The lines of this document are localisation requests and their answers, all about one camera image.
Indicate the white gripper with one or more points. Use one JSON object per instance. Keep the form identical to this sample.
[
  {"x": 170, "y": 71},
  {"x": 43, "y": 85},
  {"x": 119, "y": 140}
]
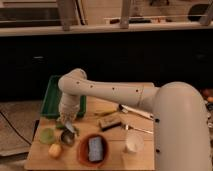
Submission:
[{"x": 68, "y": 113}]

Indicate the brown rectangular brush block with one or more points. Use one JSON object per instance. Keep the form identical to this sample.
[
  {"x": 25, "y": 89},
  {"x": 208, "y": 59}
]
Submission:
[{"x": 109, "y": 122}]

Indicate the white handled utensil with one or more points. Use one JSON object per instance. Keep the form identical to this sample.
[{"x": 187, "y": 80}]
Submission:
[{"x": 127, "y": 109}]

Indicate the green plastic tray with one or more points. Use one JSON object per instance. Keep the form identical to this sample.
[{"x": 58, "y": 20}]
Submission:
[{"x": 54, "y": 96}]

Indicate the white plastic cup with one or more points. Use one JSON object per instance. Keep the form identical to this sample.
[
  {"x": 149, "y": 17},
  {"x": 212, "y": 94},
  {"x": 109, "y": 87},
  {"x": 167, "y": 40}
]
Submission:
[{"x": 134, "y": 142}]

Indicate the silver spoon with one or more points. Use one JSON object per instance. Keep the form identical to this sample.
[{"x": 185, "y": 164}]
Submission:
[{"x": 129, "y": 127}]

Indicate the brown round bowl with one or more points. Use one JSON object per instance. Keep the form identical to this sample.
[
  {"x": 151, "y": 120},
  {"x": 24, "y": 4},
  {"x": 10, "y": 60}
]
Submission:
[{"x": 82, "y": 151}]

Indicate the yellow round fruit toy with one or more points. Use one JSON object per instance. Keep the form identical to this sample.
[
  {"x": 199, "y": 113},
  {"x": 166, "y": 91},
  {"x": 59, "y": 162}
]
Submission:
[{"x": 55, "y": 150}]

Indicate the grey blue towel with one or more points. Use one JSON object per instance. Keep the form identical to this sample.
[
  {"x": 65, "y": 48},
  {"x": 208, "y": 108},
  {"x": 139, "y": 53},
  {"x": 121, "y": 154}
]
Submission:
[{"x": 69, "y": 126}]

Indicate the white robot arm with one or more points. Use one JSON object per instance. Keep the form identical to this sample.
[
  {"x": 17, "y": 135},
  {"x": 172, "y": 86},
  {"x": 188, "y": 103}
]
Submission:
[{"x": 181, "y": 134}]

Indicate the blue sponge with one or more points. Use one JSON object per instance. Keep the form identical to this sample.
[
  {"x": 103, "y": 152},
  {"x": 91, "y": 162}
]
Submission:
[{"x": 95, "y": 149}]

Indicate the metal cup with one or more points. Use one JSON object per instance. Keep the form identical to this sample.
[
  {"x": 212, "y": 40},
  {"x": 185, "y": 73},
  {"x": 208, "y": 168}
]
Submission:
[{"x": 67, "y": 137}]

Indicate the yellow banana toy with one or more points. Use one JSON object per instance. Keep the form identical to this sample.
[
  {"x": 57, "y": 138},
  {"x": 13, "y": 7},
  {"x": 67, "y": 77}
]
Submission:
[{"x": 104, "y": 113}]

